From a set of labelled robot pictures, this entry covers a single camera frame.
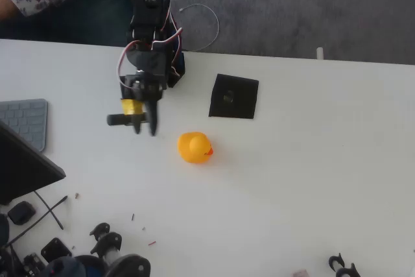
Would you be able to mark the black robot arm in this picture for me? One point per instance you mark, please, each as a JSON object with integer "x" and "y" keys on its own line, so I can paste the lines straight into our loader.
{"x": 149, "y": 14}

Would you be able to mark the dark grey metal mounting plate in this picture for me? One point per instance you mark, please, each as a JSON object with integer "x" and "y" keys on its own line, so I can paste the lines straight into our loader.
{"x": 55, "y": 249}

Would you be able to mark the person in floral shirt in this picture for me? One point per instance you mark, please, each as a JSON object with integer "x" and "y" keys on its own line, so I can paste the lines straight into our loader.
{"x": 81, "y": 20}

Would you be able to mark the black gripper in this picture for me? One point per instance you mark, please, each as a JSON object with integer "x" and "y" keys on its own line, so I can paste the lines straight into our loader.
{"x": 150, "y": 92}

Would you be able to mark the small white post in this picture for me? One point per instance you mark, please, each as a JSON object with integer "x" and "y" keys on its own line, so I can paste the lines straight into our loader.
{"x": 320, "y": 54}

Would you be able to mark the black square pad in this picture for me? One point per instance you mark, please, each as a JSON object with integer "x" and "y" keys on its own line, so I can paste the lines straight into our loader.
{"x": 240, "y": 108}

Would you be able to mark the yellow rubber duck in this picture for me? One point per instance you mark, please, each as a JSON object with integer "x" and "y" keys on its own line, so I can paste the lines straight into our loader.
{"x": 191, "y": 150}

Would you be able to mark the small circuit board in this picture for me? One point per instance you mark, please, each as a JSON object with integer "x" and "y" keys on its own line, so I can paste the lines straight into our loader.
{"x": 32, "y": 262}

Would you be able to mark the black pouch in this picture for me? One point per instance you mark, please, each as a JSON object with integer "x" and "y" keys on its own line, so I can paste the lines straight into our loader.
{"x": 21, "y": 212}

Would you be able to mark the black rod with thick tip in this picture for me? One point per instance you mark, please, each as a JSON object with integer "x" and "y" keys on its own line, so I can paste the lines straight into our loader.
{"x": 60, "y": 223}

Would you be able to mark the black stick camera yellow tape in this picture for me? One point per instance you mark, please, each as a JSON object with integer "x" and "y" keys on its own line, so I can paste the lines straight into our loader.
{"x": 116, "y": 119}

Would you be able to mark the thin black stylus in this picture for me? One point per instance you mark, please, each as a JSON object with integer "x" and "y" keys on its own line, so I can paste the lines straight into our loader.
{"x": 60, "y": 202}

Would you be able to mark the grey keyboard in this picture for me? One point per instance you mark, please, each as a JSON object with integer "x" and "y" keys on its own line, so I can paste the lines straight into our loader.
{"x": 26, "y": 121}

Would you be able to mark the person's bare forearm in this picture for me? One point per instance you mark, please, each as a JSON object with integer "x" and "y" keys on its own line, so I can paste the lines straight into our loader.
{"x": 6, "y": 6}

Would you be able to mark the dark laptop screen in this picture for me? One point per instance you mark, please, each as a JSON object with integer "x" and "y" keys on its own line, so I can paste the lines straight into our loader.
{"x": 22, "y": 166}

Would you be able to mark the small red piece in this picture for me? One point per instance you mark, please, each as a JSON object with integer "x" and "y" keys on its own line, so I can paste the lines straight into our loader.
{"x": 151, "y": 243}

